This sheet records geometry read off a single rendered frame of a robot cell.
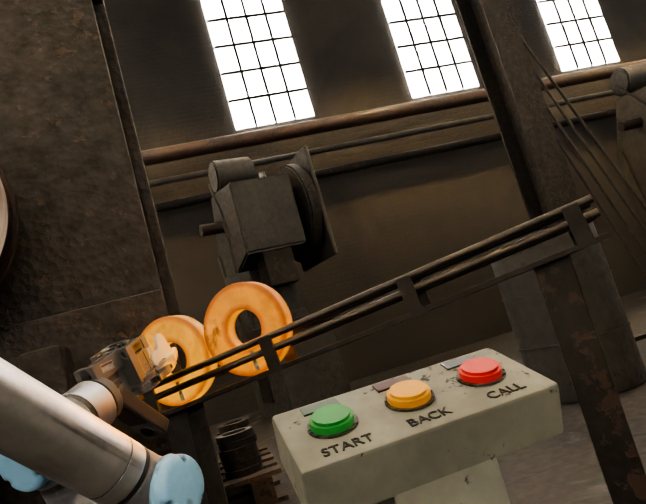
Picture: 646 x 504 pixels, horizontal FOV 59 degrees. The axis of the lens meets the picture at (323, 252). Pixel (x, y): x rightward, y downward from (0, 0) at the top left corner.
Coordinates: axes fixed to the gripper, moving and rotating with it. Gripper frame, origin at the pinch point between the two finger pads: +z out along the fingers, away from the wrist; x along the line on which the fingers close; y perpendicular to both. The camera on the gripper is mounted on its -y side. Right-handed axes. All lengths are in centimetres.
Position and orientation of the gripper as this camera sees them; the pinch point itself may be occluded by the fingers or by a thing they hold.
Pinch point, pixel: (171, 355)
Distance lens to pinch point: 107.1
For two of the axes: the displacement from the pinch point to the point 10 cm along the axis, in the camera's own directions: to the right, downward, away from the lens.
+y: -3.7, -9.2, -1.6
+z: 2.6, -2.6, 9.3
